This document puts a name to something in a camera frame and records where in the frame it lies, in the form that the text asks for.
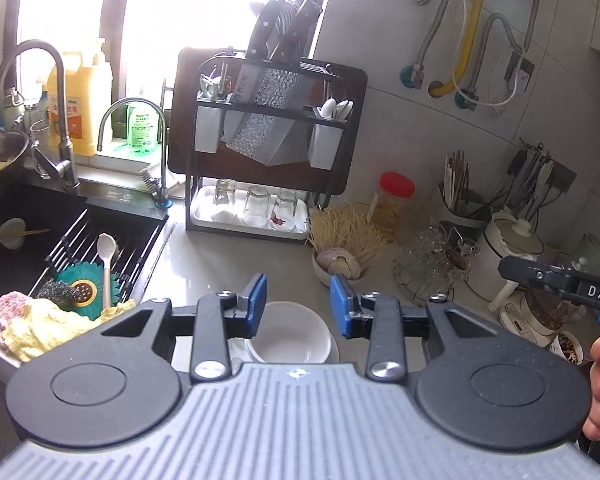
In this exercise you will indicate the bundle of chopsticks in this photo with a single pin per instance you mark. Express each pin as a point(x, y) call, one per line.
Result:
point(455, 180)

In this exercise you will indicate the wall socket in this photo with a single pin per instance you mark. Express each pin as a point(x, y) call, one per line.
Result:
point(522, 67)

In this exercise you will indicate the white bowl holding garlic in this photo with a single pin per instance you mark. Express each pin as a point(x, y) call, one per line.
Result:
point(322, 275)

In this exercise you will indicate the teal flower sink strainer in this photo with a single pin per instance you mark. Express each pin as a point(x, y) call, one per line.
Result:
point(75, 275)

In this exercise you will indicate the black knife and dish rack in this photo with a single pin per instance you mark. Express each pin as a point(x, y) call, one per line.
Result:
point(200, 200)

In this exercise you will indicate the white ceramic bowl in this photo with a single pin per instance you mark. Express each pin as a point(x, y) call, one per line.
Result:
point(295, 330)

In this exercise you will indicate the pink dish cloth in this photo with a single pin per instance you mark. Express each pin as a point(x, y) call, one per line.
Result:
point(10, 315)

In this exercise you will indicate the hammered steel cleaver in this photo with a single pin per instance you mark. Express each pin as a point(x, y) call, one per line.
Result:
point(265, 105)

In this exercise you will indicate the white dish brush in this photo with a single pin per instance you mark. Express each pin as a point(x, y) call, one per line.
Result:
point(151, 180)

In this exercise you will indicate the yellow dish cloth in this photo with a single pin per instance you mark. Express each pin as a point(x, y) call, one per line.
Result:
point(55, 330)

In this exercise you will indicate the yellow detergent jug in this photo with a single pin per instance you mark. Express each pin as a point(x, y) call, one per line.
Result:
point(80, 105)

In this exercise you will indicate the clear drinking glass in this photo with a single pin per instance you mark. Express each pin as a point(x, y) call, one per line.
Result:
point(284, 210)
point(225, 200)
point(256, 207)

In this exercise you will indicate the sink drain rod rack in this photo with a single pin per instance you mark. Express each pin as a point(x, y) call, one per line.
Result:
point(135, 245)

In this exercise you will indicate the green soap bottle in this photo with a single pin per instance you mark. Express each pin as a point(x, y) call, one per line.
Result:
point(141, 127)

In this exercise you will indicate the green chopstick holder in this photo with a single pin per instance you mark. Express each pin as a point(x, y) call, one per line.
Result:
point(467, 215)

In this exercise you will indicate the stainless steel bowl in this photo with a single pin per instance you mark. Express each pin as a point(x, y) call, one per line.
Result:
point(2, 160)

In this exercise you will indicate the tall dark kitchen faucet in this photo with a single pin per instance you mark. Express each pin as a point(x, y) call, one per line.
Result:
point(62, 120)

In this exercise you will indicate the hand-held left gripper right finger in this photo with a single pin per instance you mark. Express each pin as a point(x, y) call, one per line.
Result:
point(341, 305)

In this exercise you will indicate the white electric pot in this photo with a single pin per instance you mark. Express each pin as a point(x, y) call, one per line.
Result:
point(505, 245)

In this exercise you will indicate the black wall utensil rack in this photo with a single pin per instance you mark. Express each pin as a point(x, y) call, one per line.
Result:
point(555, 175)

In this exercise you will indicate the cream kettle heating base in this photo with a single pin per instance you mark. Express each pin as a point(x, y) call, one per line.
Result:
point(517, 317)

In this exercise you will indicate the oil jar with red lid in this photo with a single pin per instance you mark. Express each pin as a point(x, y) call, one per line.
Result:
point(392, 205)

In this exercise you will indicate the brown chopsticks pair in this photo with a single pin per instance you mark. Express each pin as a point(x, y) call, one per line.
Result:
point(37, 232)

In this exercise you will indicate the glass kettle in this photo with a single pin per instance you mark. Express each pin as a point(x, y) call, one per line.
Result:
point(550, 305)

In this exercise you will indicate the steel wool scrubber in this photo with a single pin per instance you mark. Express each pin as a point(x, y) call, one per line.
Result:
point(55, 291)

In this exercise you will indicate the dark brown cutting board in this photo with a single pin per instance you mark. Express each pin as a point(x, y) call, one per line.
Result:
point(350, 125)

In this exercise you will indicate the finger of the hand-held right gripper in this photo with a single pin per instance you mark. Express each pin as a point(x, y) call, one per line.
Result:
point(517, 270)

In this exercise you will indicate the black kitchen sink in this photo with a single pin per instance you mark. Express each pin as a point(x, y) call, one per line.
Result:
point(10, 270)

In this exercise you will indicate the garlic bulbs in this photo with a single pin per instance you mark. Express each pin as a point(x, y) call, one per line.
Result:
point(337, 262)

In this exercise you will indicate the plain steel cleaver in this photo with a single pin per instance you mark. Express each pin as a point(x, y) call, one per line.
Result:
point(290, 145)

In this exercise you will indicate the white spoon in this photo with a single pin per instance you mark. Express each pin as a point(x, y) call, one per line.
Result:
point(344, 109)
point(327, 108)

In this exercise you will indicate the cluster of glass cups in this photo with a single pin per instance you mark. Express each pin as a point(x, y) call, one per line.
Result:
point(430, 247)

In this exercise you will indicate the white rice paddle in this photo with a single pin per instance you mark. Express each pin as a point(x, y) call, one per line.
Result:
point(106, 250)

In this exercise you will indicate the leaf-patterned bowl with spices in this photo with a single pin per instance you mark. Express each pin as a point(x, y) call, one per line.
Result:
point(567, 347)

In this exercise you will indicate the white drip tray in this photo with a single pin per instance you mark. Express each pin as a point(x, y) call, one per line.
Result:
point(200, 220)

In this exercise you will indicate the bundle of dried noodles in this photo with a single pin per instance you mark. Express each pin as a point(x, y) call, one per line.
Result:
point(345, 232)

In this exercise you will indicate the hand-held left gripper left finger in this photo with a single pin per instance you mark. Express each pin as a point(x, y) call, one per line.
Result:
point(256, 305)

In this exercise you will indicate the small chrome faucet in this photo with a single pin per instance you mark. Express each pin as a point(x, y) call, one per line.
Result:
point(160, 150)

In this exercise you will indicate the white utensil cup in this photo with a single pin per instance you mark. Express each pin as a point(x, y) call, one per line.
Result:
point(206, 127)
point(321, 145)

